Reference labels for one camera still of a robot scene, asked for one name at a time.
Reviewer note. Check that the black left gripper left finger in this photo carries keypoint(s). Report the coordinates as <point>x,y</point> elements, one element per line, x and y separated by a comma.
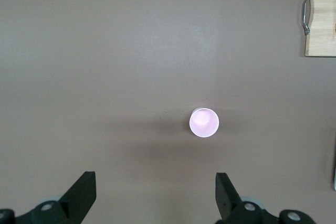
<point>68,208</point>

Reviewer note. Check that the pink plastic cup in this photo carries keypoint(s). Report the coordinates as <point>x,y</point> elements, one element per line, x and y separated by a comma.
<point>204,123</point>

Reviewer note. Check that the wooden cutting board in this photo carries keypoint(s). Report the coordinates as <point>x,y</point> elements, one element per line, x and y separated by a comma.
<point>323,24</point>

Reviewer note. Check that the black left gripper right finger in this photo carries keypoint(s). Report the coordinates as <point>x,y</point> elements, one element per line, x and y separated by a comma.
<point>236,211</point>

